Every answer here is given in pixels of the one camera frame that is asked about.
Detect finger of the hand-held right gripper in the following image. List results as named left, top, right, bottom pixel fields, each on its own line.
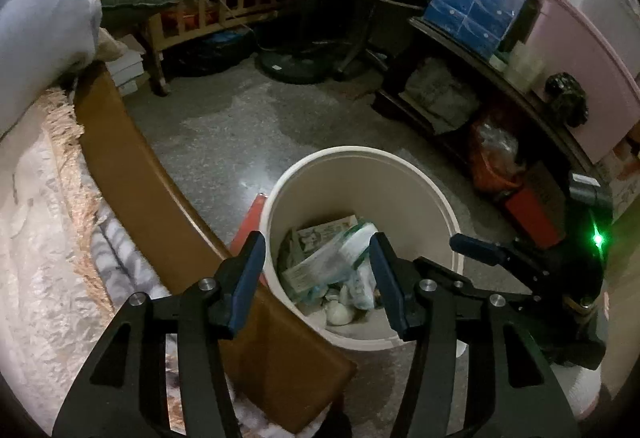
left=414, top=256, right=506, bottom=294
left=449, top=233, right=516, bottom=266

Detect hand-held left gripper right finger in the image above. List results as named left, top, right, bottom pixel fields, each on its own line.
left=367, top=232, right=581, bottom=438

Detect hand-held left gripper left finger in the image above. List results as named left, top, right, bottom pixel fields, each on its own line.
left=52, top=230, right=267, bottom=438

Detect white wrapper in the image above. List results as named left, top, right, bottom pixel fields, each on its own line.
left=280, top=223, right=378, bottom=304

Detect cream plastic trash bin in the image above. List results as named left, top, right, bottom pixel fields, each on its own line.
left=261, top=145, right=463, bottom=353

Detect white tissue ball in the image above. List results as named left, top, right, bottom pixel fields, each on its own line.
left=324, top=303, right=353, bottom=328

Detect red plastic object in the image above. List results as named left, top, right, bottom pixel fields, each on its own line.
left=227, top=193, right=268, bottom=254

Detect red box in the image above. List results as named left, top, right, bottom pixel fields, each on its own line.
left=502, top=190, right=561, bottom=249

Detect printed flat carton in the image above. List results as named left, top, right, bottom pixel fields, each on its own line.
left=292, top=215, right=358, bottom=264

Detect orange plastic bag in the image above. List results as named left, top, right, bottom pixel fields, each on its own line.
left=470, top=118, right=528, bottom=196

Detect grey folded cloth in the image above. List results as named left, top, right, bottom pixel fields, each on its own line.
left=404, top=60, right=481, bottom=134

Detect dark wooden shelf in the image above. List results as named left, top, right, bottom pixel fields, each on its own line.
left=375, top=15, right=601, bottom=199

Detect black crumpled bag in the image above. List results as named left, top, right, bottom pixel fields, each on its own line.
left=544, top=73, right=588, bottom=126

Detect white plastic containers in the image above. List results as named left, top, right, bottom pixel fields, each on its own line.
left=505, top=43, right=546, bottom=91

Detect pink storage bin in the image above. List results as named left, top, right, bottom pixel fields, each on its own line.
left=520, top=0, right=640, bottom=164

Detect pink embroidered fringed tablecloth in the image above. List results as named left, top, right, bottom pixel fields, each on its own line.
left=0, top=88, right=171, bottom=438

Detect black round fan base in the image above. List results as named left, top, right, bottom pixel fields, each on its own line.
left=257, top=45, right=341, bottom=85

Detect black plastic bag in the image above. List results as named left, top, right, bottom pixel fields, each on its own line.
left=165, top=30, right=256, bottom=76

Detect blue cardboard box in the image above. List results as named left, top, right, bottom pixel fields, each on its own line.
left=424, top=0, right=537, bottom=59

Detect stack of white boxes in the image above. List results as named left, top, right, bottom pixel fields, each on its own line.
left=102, top=35, right=148, bottom=96

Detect white storage bin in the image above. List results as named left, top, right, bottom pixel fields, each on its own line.
left=567, top=0, right=640, bottom=64

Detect green cushion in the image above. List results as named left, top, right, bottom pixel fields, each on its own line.
left=100, top=0, right=178, bottom=31

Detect grey-blue quilt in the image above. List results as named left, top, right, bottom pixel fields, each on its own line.
left=0, top=0, right=103, bottom=134

